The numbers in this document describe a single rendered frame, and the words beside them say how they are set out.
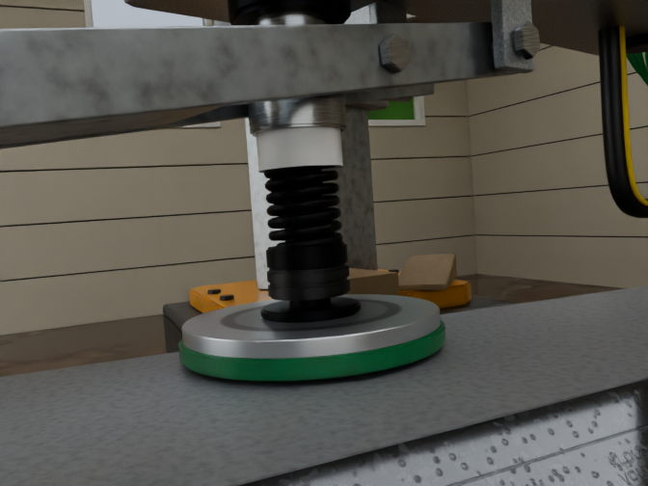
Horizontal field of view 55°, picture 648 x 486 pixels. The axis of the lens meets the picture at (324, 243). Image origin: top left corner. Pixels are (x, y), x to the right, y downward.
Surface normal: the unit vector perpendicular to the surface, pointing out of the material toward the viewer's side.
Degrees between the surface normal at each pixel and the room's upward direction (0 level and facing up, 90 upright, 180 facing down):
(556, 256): 90
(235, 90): 90
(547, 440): 45
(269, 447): 0
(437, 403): 0
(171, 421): 0
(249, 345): 90
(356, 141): 90
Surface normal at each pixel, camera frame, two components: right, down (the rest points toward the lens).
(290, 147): -0.18, 0.07
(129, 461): -0.07, -1.00
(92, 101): 0.64, 0.00
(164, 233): 0.42, 0.02
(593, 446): 0.26, -0.70
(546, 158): -0.91, 0.08
